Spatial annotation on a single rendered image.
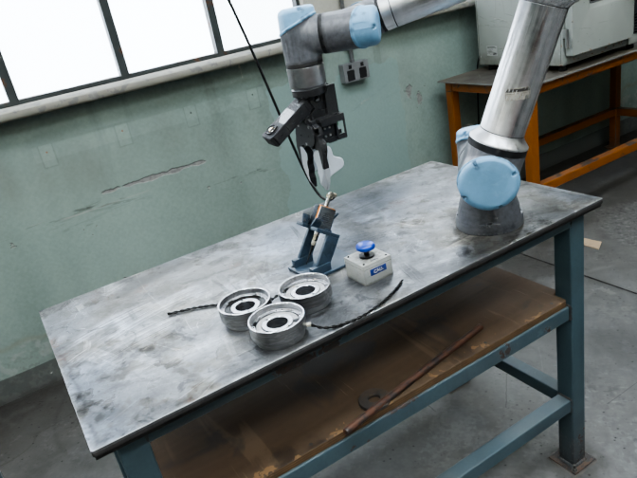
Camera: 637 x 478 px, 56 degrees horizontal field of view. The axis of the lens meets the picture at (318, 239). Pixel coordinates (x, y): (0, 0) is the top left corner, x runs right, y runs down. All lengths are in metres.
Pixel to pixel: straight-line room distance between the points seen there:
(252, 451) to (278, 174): 1.87
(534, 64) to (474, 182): 0.24
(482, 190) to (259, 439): 0.67
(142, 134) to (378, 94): 1.24
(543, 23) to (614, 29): 2.20
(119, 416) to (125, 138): 1.76
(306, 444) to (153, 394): 0.35
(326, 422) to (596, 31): 2.44
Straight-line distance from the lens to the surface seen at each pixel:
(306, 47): 1.20
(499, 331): 1.49
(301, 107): 1.22
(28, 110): 2.49
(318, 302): 1.14
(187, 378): 1.07
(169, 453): 1.34
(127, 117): 2.65
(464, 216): 1.39
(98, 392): 1.13
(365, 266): 1.20
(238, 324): 1.14
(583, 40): 3.17
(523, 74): 1.17
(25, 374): 2.87
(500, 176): 1.18
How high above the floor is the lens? 1.38
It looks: 23 degrees down
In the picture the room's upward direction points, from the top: 11 degrees counter-clockwise
